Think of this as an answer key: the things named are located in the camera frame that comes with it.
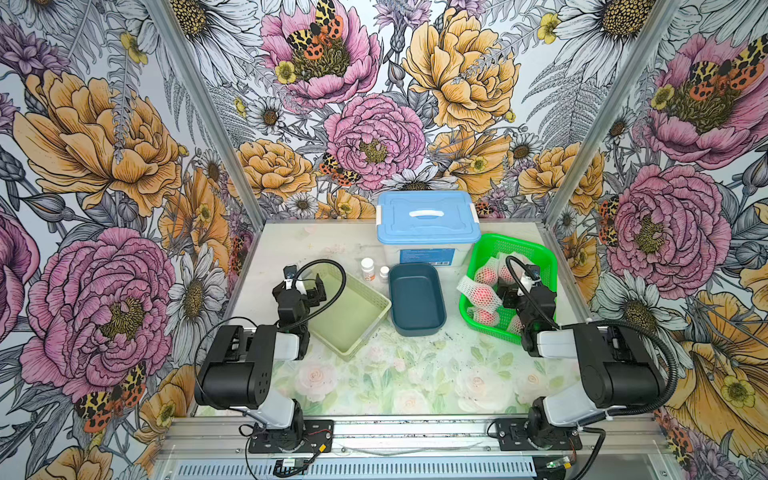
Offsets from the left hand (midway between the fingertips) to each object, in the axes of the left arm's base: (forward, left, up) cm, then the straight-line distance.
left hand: (304, 284), depth 94 cm
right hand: (-1, -65, 0) cm, 65 cm away
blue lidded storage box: (+14, -38, +11) cm, 42 cm away
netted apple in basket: (-12, -54, -1) cm, 56 cm away
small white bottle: (+6, -25, -3) cm, 26 cm away
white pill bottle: (+7, -19, -2) cm, 21 cm away
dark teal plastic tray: (-1, -35, -8) cm, 36 cm away
